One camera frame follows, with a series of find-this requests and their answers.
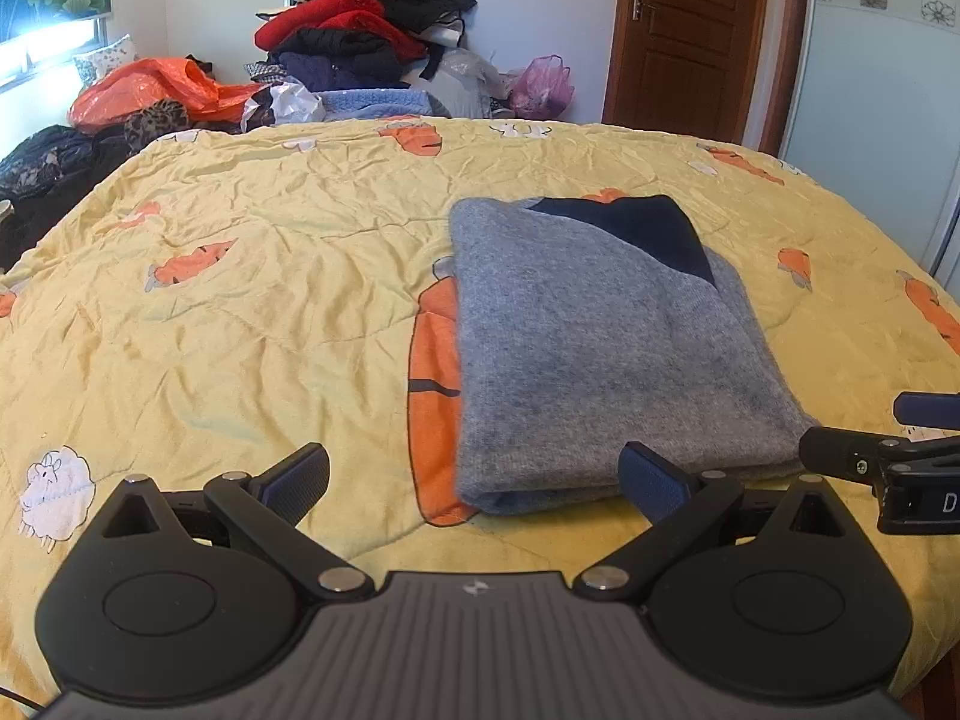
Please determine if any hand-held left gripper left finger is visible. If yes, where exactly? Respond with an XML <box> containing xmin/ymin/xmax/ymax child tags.
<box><xmin>101</xmin><ymin>441</ymin><xmax>376</xmax><ymax>605</ymax></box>

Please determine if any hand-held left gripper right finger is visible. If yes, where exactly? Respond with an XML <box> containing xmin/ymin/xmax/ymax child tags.
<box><xmin>574</xmin><ymin>441</ymin><xmax>852</xmax><ymax>605</ymax></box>

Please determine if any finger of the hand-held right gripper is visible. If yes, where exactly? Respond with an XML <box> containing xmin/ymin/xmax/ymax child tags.
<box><xmin>892</xmin><ymin>390</ymin><xmax>960</xmax><ymax>428</ymax></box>
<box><xmin>799</xmin><ymin>426</ymin><xmax>960</xmax><ymax>481</ymax></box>

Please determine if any grey sweater with navy sleeves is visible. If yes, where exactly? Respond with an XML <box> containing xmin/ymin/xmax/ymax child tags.
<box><xmin>448</xmin><ymin>195</ymin><xmax>822</xmax><ymax>517</ymax></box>

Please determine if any yellow carrot print quilt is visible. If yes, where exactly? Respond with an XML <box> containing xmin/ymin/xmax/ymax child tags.
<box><xmin>0</xmin><ymin>116</ymin><xmax>960</xmax><ymax>720</ymax></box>

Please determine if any white wardrobe with flower decals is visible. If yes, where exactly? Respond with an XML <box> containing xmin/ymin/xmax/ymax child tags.
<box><xmin>780</xmin><ymin>0</ymin><xmax>960</xmax><ymax>278</ymax></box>

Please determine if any white crumpled plastic bag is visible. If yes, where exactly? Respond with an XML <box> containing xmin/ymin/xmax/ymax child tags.
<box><xmin>240</xmin><ymin>82</ymin><xmax>327</xmax><ymax>128</ymax></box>

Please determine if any leopard print cloth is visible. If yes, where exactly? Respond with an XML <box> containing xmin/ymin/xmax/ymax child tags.
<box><xmin>122</xmin><ymin>100</ymin><xmax>190</xmax><ymax>151</ymax></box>

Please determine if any light blue blanket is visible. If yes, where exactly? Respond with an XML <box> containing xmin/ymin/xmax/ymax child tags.
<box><xmin>311</xmin><ymin>88</ymin><xmax>451</xmax><ymax>121</ymax></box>

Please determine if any dark purple jacket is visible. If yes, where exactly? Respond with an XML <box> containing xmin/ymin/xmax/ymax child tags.
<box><xmin>268</xmin><ymin>51</ymin><xmax>410</xmax><ymax>93</ymax></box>

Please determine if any dark patterned clothing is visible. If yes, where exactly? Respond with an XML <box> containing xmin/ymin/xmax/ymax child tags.
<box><xmin>0</xmin><ymin>124</ymin><xmax>132</xmax><ymax>271</ymax></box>

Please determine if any pink plastic bag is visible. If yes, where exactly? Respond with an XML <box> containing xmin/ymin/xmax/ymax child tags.
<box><xmin>508</xmin><ymin>55</ymin><xmax>575</xmax><ymax>121</ymax></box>

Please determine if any orange plastic bag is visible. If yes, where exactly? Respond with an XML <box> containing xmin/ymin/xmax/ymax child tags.
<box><xmin>67</xmin><ymin>58</ymin><xmax>267</xmax><ymax>134</ymax></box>

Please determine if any brown wooden door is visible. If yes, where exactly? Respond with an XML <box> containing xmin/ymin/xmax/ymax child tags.
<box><xmin>611</xmin><ymin>0</ymin><xmax>773</xmax><ymax>147</ymax></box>

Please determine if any grey cloth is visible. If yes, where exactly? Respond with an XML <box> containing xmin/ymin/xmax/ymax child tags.
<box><xmin>431</xmin><ymin>49</ymin><xmax>511</xmax><ymax>117</ymax></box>

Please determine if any black puffer jacket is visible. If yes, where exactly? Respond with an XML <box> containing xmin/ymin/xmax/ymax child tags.
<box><xmin>271</xmin><ymin>28</ymin><xmax>406</xmax><ymax>68</ymax></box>

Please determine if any white floral pillow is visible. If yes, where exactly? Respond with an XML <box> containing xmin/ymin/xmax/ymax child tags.
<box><xmin>73</xmin><ymin>34</ymin><xmax>140</xmax><ymax>87</ymax></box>

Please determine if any red garment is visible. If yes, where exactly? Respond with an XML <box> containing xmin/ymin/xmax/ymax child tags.
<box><xmin>255</xmin><ymin>0</ymin><xmax>428</xmax><ymax>65</ymax></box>

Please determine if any bright window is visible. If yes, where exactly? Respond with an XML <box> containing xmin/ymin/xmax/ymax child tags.
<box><xmin>0</xmin><ymin>15</ymin><xmax>106</xmax><ymax>87</ymax></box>

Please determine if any brown wooden door frame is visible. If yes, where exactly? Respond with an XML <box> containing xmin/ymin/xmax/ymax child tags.
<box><xmin>602</xmin><ymin>0</ymin><xmax>815</xmax><ymax>158</ymax></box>

